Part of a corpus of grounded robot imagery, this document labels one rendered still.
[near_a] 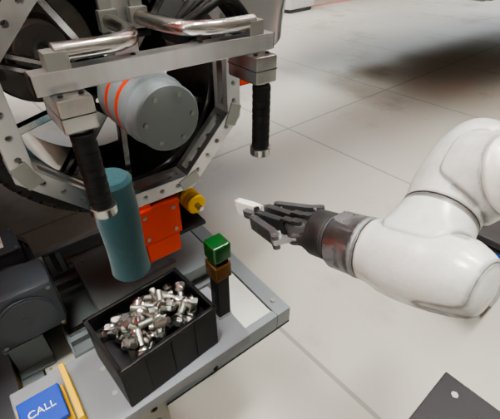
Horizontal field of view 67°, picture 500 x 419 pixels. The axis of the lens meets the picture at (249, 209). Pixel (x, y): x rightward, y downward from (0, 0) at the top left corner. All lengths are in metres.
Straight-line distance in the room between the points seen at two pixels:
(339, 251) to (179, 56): 0.39
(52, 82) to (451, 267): 0.55
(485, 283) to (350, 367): 0.92
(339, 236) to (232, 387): 0.84
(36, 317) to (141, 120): 0.66
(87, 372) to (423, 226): 0.66
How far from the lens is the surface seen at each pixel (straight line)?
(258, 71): 0.73
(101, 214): 0.66
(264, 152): 0.79
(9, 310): 1.13
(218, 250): 0.71
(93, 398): 0.82
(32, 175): 0.85
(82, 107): 0.59
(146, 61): 0.64
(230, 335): 0.84
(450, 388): 1.05
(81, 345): 1.29
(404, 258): 0.48
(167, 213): 1.01
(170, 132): 0.75
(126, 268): 0.89
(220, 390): 1.29
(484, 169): 0.53
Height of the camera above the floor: 1.14
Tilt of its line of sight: 37 degrees down
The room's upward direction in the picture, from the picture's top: straight up
